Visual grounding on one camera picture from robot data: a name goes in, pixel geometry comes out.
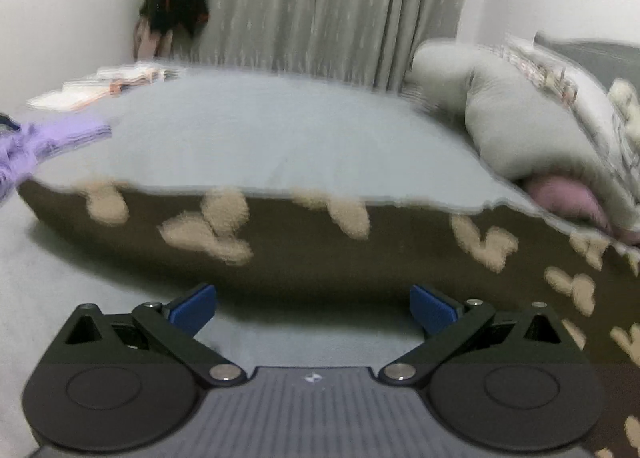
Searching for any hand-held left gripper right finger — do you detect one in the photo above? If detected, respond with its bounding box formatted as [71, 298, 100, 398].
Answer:
[379, 284, 584, 387]

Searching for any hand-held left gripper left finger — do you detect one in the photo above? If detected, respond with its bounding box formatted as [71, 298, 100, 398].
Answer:
[62, 283, 246, 385]

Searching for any brown sweater with beige patches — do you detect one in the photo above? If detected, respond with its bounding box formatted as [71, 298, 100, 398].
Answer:
[17, 177, 640, 458]

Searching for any stack of white folded clothes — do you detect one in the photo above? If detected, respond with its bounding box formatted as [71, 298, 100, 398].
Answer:
[27, 63, 189, 112]

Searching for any pink pillow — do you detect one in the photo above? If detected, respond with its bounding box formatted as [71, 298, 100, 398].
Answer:
[526, 173, 640, 245]

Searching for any grey bed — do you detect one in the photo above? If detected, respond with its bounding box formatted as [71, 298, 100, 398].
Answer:
[0, 31, 640, 458]

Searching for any grey duvet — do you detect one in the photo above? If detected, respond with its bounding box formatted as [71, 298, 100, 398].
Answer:
[406, 38, 640, 239]

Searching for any purple cloth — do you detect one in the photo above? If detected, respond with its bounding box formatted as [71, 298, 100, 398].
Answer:
[0, 119, 112, 200]

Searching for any patterned white pillow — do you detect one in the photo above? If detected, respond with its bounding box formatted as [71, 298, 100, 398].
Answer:
[504, 36, 582, 105]

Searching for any pink hanging garment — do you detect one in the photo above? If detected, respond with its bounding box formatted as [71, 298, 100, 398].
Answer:
[132, 18, 175, 60]

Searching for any white plush toy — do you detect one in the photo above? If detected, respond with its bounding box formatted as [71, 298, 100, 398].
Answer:
[607, 78, 640, 125]

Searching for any grey star-print curtain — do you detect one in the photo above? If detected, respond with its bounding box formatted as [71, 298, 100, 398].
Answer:
[192, 0, 474, 90]

